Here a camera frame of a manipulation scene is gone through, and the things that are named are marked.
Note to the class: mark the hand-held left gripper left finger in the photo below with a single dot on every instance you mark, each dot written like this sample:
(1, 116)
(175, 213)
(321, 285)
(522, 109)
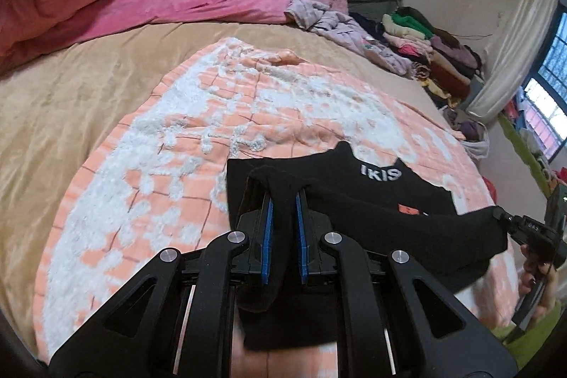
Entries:
(265, 236)

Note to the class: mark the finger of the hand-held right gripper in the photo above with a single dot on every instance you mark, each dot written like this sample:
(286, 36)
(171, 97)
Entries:
(509, 221)

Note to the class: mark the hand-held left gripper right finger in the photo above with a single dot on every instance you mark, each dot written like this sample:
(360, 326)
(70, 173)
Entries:
(302, 236)

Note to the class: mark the black sweater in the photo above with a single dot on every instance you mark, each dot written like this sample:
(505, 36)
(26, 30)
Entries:
(376, 227)

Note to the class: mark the plastic bag of clothes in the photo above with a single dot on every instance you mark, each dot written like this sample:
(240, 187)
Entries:
(469, 130)

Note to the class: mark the stack of folded clothes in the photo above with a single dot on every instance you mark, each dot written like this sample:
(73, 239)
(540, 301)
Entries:
(443, 63)

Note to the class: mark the person's right hand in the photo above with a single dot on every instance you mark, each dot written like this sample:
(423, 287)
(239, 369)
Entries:
(531, 285)

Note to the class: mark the red bag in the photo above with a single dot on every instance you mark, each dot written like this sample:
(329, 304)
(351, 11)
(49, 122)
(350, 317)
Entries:
(491, 187)

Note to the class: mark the green windowsill cloth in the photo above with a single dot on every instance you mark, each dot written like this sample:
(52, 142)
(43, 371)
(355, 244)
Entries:
(522, 143)

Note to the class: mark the orange white checked blanket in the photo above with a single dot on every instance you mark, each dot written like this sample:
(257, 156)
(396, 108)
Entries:
(177, 165)

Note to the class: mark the green fleece garment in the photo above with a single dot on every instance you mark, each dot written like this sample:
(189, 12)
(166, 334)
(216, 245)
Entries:
(536, 342)

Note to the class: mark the window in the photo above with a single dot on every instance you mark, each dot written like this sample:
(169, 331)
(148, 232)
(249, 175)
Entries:
(549, 94)

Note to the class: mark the white curtain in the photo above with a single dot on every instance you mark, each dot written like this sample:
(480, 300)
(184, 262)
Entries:
(518, 50)

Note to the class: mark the lilac crumpled garment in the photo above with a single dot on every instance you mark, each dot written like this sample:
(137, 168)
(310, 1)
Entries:
(336, 23)

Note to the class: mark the dark navy garment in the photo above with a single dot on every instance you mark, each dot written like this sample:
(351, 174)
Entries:
(367, 26)

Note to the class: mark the beige bed sheet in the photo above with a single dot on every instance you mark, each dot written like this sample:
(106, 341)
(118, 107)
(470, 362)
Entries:
(66, 103)

